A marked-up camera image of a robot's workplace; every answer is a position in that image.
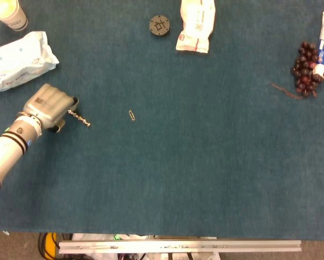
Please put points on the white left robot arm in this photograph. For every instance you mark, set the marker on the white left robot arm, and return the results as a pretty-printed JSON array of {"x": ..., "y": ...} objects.
[{"x": 9, "y": 151}]

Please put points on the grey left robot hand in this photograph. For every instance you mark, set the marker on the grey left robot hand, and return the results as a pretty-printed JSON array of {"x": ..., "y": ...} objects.
[{"x": 47, "y": 107}]

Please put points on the aluminium profile rail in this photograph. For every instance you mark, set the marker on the aluminium profile rail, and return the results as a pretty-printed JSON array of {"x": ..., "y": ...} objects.
[{"x": 180, "y": 246}]

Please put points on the dark red grape bunch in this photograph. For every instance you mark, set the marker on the dark red grape bunch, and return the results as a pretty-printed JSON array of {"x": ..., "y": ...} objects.
[{"x": 305, "y": 71}]

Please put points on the blue felt table mat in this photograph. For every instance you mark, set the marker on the blue felt table mat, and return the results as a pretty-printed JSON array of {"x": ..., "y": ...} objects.
[{"x": 162, "y": 130}]

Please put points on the white red snack packet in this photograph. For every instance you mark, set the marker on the white red snack packet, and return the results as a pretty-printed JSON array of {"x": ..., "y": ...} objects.
[{"x": 196, "y": 25}]

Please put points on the black round disc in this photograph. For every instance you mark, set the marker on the black round disc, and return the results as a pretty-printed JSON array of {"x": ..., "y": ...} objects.
[{"x": 159, "y": 25}]

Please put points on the silver paper clip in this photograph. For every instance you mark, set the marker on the silver paper clip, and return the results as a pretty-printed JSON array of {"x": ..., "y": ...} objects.
[{"x": 132, "y": 115}]

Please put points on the white wet wipes pack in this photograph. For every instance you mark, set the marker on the white wet wipes pack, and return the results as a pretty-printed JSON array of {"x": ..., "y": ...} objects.
[{"x": 19, "y": 61}]

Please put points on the white paper cup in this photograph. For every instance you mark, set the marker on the white paper cup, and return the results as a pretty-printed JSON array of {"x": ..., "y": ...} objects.
[{"x": 8, "y": 13}]

